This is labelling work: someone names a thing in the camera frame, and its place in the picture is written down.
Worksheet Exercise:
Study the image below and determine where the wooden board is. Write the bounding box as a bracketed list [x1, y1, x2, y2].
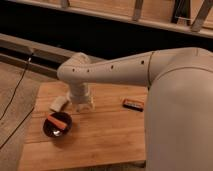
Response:
[18, 82, 147, 171]

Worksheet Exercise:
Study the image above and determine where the black cable left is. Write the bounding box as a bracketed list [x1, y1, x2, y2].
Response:
[0, 49, 36, 150]

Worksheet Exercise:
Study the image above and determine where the dark ceramic cup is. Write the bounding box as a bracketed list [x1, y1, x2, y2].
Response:
[43, 112, 72, 138]

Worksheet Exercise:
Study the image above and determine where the white sponge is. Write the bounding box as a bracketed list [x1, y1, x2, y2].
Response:
[50, 96, 68, 112]

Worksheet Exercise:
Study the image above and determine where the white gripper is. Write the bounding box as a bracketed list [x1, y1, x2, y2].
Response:
[67, 83, 94, 112]

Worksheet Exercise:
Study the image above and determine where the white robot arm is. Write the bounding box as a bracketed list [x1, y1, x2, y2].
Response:
[57, 47, 213, 171]

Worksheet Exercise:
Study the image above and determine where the black orange rectangular block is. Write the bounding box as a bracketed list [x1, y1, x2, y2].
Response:
[122, 99, 144, 111]

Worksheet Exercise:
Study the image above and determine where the orange block in cup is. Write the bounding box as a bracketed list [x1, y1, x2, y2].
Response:
[47, 115, 67, 130]

